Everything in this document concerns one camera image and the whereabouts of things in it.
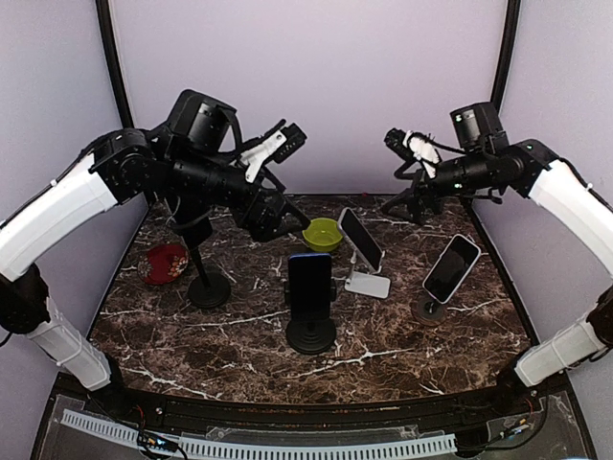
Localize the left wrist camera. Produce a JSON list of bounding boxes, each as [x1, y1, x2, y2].
[[237, 119, 307, 183]]

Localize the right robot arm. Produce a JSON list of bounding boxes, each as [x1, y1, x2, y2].
[[382, 103, 612, 416]]

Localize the green bowl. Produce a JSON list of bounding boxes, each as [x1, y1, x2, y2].
[[302, 218, 343, 253]]

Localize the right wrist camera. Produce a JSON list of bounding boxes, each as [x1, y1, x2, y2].
[[384, 128, 442, 179]]

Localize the black phone grey edge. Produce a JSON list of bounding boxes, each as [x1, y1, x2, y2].
[[164, 195, 213, 249]]

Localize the white slotted cable duct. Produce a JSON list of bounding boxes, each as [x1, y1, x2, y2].
[[59, 409, 457, 459]]

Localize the black front rail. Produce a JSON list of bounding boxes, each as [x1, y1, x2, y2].
[[33, 374, 596, 459]]

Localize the white folding phone stand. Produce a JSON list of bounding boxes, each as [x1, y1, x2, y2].
[[344, 251, 391, 299]]

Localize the black phone blue case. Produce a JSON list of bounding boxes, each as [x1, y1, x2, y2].
[[288, 252, 332, 321]]

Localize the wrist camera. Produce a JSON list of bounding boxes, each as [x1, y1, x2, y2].
[[237, 119, 307, 183], [384, 128, 442, 179]]

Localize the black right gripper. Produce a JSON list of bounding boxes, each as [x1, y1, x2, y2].
[[381, 149, 493, 225]]

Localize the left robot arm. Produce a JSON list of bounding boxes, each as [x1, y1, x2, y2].
[[1, 89, 309, 418]]

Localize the red floral plate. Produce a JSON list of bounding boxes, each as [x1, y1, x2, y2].
[[137, 243, 190, 286]]

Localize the black pole stand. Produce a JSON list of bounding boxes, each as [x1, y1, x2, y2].
[[187, 246, 231, 310], [284, 281, 337, 356]]

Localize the grey wood-base phone stand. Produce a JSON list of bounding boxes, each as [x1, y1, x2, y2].
[[413, 297, 446, 327]]

